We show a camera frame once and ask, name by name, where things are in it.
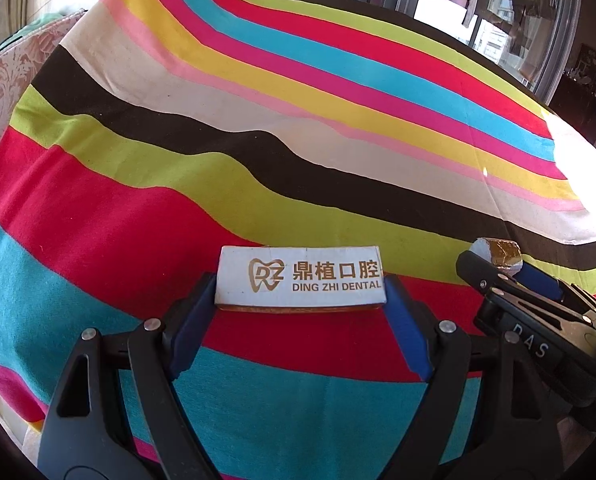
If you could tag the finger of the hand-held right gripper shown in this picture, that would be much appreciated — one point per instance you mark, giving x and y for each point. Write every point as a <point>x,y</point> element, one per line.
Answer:
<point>540,280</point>
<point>480,272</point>

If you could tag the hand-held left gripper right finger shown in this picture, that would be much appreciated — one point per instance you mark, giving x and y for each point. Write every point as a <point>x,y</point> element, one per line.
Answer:
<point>408,332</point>

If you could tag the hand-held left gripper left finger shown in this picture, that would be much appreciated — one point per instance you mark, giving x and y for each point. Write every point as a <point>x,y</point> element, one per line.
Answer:
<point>190,330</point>

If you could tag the small gold item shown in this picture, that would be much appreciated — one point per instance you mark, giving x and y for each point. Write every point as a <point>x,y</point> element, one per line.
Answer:
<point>500,255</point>

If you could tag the white box with gold logo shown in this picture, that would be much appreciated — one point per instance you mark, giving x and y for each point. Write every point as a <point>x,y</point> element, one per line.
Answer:
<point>298,277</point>

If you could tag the rainbow striped blanket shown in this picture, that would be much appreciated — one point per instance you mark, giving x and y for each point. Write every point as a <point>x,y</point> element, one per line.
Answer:
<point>227,160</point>

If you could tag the dark wooden cabinet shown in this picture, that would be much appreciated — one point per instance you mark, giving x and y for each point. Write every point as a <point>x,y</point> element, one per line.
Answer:
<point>588,85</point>

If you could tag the table with pink floral cloth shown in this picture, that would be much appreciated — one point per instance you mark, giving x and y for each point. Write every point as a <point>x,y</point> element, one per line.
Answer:
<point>7,95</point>

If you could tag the green cloth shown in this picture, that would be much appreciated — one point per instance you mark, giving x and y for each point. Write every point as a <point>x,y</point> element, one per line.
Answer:
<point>37,24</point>

